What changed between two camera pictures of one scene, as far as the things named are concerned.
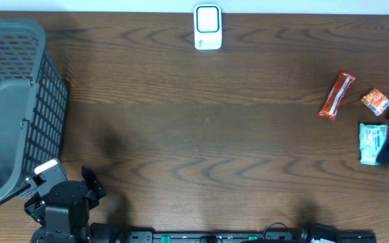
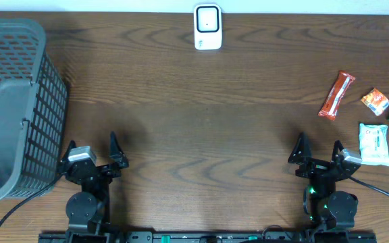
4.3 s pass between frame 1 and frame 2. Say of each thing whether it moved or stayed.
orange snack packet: stayed
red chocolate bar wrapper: stayed
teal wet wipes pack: stayed
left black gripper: moved
